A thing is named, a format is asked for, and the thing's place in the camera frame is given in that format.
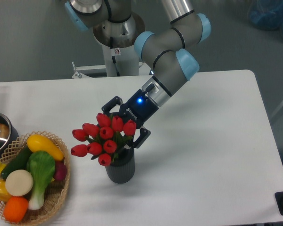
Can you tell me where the blue plastic bag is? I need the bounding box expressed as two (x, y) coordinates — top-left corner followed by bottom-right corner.
(247, 0), (283, 38)

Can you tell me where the green bok choy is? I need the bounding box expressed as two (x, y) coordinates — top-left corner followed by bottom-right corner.
(26, 151), (55, 210)

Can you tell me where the green cucumber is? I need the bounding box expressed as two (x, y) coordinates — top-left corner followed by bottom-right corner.
(0, 146), (33, 180)

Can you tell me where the purple red radish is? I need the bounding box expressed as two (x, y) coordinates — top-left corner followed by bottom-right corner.
(53, 161), (67, 181)

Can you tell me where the dark grey ribbed vase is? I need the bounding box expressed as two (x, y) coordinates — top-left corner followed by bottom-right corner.
(105, 145), (135, 184)

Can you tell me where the woven wicker basket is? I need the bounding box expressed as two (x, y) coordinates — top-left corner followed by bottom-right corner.
(0, 131), (70, 226)

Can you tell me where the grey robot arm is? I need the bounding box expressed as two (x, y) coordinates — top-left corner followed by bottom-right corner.
(65, 0), (211, 148)

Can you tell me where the red tulip bouquet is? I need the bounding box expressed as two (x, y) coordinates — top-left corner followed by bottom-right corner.
(71, 113), (137, 167)

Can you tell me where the yellow squash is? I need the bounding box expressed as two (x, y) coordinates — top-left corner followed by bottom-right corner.
(26, 134), (64, 161)

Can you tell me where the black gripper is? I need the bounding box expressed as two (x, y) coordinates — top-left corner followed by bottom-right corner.
(101, 89), (158, 149)

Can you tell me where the yellow bell pepper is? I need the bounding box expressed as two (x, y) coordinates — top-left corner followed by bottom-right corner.
(0, 179), (12, 202)

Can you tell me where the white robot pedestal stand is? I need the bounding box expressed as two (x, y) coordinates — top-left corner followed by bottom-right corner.
(72, 12), (153, 79)

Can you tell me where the orange fruit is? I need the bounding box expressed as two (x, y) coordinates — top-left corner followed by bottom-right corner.
(3, 196), (28, 223)

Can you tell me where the beige round bun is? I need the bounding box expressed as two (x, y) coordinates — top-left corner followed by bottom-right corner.
(5, 169), (33, 196)

